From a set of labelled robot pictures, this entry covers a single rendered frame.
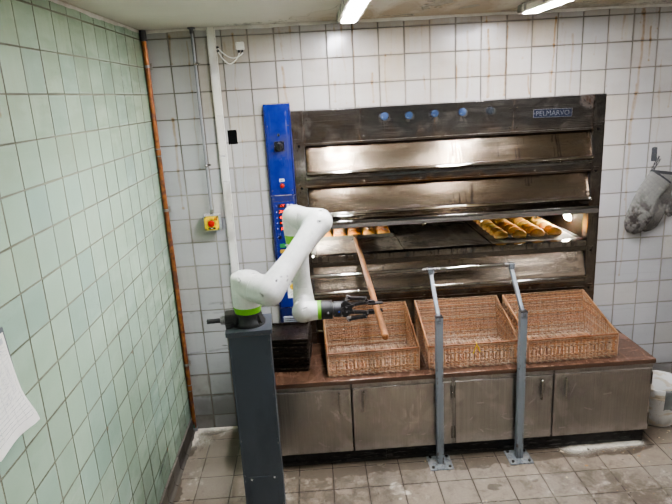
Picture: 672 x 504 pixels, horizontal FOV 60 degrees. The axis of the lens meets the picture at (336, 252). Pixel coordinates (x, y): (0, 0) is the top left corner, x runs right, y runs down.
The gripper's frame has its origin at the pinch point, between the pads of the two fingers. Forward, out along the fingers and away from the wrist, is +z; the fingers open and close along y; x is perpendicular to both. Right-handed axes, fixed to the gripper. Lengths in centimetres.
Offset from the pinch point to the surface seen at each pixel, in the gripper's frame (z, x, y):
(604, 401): 140, -47, 88
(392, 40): 25, -101, -128
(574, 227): 149, -120, -3
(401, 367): 19, -51, 59
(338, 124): -9, -102, -81
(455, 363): 51, -52, 59
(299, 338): -41, -65, 42
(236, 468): -85, -52, 120
